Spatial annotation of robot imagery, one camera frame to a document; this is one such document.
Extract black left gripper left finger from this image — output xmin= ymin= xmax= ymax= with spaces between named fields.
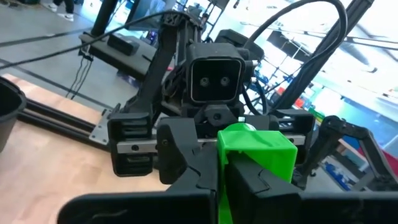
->
xmin=57 ymin=142 xmax=218 ymax=224

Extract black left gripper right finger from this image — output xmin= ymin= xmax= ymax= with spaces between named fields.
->
xmin=225 ymin=152 xmax=398 ymax=224

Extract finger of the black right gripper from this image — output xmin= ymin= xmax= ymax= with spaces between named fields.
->
xmin=157 ymin=117 xmax=200 ymax=185

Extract green studded toy brick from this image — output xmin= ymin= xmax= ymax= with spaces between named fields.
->
xmin=216 ymin=123 xmax=299 ymax=224

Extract grey desk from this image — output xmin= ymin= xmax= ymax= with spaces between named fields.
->
xmin=79 ymin=30 xmax=158 ymax=82

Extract black device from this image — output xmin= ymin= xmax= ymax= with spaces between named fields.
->
xmin=300 ymin=114 xmax=398 ymax=191

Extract small black box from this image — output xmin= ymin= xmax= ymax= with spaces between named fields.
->
xmin=107 ymin=32 xmax=141 ymax=57

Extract black plastic bucket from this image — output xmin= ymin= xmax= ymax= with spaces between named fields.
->
xmin=0 ymin=76 xmax=28 ymax=153

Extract person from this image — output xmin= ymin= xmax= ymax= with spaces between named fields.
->
xmin=42 ymin=0 xmax=75 ymax=22

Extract thin black desk cables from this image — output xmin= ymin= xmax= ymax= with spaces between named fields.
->
xmin=65 ymin=54 xmax=94 ymax=101

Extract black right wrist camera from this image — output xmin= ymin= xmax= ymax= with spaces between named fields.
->
xmin=185 ymin=42 xmax=247 ymax=105

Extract thin black tether cable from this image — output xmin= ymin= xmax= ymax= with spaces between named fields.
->
xmin=0 ymin=10 xmax=175 ymax=71

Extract black frame post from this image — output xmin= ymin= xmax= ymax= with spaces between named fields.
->
xmin=90 ymin=0 xmax=119 ymax=37

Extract thick black right wrist cable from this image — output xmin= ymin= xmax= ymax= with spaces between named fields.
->
xmin=242 ymin=0 xmax=349 ymax=114

